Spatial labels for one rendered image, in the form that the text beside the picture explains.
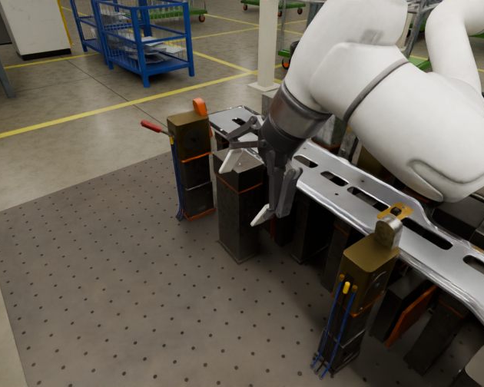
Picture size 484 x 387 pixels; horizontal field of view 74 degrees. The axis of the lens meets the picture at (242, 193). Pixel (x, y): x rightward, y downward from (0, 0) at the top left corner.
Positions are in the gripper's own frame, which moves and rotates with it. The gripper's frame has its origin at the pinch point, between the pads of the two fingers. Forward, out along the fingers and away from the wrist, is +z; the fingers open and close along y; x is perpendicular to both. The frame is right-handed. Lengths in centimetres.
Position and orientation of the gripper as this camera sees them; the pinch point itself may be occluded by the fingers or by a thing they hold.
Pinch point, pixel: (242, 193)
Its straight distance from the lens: 66.7
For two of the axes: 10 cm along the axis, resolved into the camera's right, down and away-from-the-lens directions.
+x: -7.8, 2.1, -5.9
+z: -3.9, 5.7, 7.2
